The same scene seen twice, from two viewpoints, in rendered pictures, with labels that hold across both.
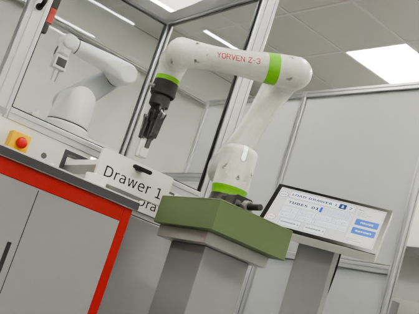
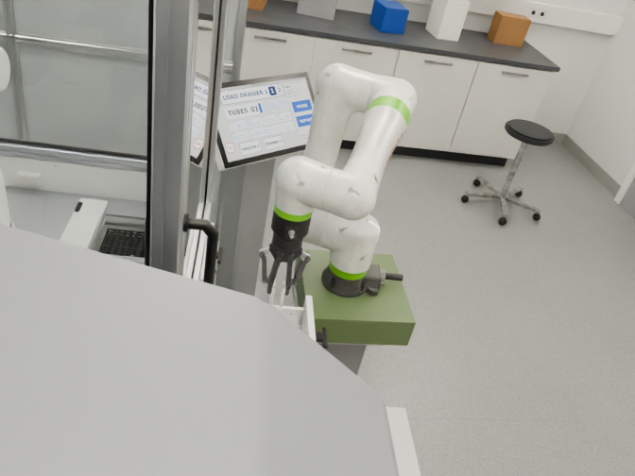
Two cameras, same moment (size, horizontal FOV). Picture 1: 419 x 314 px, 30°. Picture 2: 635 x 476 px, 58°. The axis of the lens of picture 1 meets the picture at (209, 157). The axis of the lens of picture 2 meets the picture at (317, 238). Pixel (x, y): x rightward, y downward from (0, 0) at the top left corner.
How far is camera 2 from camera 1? 3.03 m
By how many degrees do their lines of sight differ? 81
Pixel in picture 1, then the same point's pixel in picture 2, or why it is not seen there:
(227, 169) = (367, 259)
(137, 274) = not seen: hidden behind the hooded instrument
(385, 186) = not seen: outside the picture
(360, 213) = (289, 92)
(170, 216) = (334, 337)
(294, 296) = (250, 196)
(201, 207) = (386, 330)
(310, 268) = (260, 167)
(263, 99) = (341, 128)
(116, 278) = not seen: hidden behind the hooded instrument
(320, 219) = (268, 124)
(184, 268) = (342, 354)
